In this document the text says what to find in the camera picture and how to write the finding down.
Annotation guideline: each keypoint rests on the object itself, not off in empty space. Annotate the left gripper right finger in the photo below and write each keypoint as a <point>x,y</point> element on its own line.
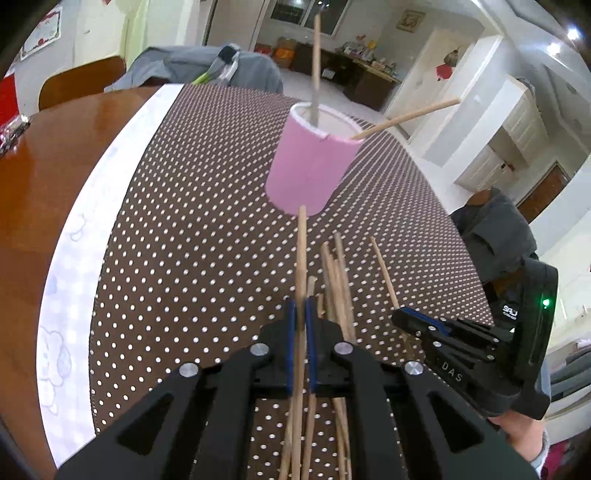
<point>404,426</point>

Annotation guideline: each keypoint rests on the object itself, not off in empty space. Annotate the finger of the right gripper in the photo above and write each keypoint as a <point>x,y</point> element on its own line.
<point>461,335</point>
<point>467,366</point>

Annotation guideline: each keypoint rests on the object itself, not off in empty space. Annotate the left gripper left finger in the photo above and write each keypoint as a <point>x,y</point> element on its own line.
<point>196,424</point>

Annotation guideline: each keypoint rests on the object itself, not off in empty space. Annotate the light wooden chopstick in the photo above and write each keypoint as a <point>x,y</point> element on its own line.
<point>406,117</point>

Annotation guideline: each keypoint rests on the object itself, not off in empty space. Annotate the dark curved chopstick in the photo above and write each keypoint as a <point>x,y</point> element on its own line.
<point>316,72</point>

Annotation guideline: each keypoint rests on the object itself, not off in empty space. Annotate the person's right hand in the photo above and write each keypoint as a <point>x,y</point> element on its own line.
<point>524,434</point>

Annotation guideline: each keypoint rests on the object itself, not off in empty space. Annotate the dark jacket on chair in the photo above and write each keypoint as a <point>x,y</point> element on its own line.
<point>496,234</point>

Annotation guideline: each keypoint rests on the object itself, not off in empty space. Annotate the brown polka dot tablecloth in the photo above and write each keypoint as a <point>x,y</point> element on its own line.
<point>198,260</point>

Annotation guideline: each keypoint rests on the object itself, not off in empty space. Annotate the pink cylindrical utensil holder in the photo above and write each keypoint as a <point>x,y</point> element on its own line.
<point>311,160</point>

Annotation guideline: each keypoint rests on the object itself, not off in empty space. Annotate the white cabinet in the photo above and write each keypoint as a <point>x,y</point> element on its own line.
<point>505,141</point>

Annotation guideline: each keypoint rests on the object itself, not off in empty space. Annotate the dark wooden sideboard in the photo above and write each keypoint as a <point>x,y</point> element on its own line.
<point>362,83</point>

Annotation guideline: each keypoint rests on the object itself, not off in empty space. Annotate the clear plastic packet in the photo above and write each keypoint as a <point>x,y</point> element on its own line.
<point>11,131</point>

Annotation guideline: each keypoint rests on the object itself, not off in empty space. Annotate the grey jacket on chair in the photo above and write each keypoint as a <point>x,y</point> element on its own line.
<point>228,65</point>

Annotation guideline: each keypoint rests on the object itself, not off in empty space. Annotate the brown wooden chair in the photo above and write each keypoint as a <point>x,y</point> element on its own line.
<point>88,79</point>

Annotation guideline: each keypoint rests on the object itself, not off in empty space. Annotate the red gift bag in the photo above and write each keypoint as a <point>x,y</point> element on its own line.
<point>8,99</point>

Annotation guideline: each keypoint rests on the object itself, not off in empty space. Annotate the red paper wall ornament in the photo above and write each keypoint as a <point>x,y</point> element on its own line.
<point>445,70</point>

